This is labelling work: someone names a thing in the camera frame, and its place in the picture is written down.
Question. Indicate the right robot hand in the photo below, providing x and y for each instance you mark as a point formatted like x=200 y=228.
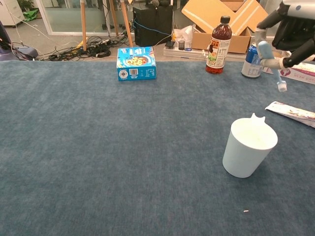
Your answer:
x=295 y=29

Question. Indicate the light blue toothbrush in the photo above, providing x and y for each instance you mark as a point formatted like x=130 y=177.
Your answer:
x=265 y=50

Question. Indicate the white floral toothpaste tube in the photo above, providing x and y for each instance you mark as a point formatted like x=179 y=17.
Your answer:
x=290 y=111

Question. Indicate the white cup with ears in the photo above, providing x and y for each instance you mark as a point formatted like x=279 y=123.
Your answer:
x=243 y=159

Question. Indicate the floral long box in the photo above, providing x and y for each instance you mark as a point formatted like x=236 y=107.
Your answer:
x=302 y=73

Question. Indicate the black mesh pen cup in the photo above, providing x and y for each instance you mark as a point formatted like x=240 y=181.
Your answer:
x=181 y=45

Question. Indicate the blue soda can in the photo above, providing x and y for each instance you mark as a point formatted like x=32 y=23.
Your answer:
x=251 y=66

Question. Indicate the brown tea bottle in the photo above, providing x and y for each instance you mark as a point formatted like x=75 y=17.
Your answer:
x=219 y=49

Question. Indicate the open cardboard box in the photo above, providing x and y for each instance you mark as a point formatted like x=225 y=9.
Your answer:
x=209 y=12

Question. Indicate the white plastic bag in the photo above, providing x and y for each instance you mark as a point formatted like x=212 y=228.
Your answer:
x=184 y=33

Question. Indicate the silver aluminium rails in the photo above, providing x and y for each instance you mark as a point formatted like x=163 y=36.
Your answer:
x=177 y=52

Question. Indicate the black phone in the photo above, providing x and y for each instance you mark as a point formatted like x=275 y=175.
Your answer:
x=170 y=44

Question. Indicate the black computer tower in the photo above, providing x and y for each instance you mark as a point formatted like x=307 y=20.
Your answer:
x=152 y=24

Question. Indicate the blue snack box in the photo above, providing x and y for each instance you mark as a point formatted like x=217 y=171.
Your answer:
x=136 y=64

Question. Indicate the wooden easel leg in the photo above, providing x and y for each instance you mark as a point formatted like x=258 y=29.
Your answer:
x=126 y=22
x=113 y=17
x=84 y=24

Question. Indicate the blue table mat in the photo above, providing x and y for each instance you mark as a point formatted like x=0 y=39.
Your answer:
x=73 y=147

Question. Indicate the green fabric item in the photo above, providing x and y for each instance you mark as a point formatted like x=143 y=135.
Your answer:
x=30 y=15

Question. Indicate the green potted plant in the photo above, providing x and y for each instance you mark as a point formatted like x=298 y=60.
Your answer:
x=25 y=5

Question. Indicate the white cabinet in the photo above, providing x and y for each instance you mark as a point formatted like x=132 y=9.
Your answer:
x=7 y=12

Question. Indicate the dark blue machine base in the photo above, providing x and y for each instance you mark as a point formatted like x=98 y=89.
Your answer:
x=5 y=54

